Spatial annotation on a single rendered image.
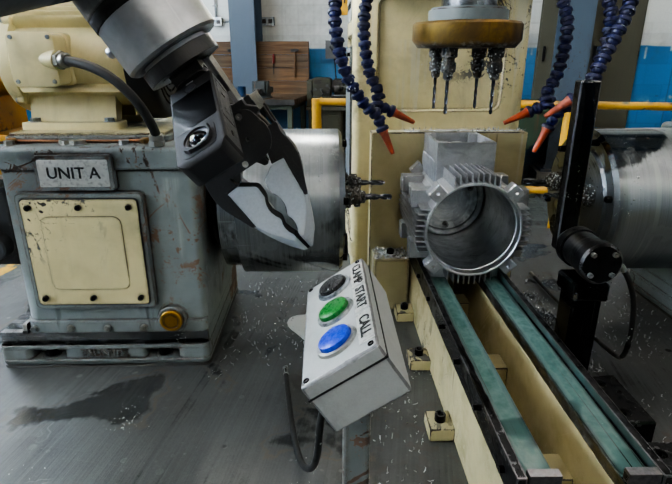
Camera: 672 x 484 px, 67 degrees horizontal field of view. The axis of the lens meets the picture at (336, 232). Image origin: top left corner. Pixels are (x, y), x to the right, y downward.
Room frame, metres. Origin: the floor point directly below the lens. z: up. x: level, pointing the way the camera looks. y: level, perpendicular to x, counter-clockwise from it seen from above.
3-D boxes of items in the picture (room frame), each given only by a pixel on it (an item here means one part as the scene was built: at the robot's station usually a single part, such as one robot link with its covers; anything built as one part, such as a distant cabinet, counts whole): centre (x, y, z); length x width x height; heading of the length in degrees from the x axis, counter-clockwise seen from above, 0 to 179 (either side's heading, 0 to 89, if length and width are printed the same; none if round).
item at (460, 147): (0.92, -0.22, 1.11); 0.12 x 0.11 x 0.07; 1
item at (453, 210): (0.97, -0.22, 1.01); 0.15 x 0.02 x 0.15; 91
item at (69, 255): (0.86, 0.38, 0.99); 0.35 x 0.31 x 0.37; 91
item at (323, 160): (0.87, 0.13, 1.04); 0.37 x 0.25 x 0.25; 91
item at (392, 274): (0.94, -0.11, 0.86); 0.07 x 0.06 x 0.12; 91
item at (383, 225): (1.03, -0.22, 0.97); 0.30 x 0.11 x 0.34; 91
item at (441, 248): (0.88, -0.22, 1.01); 0.20 x 0.19 x 0.19; 1
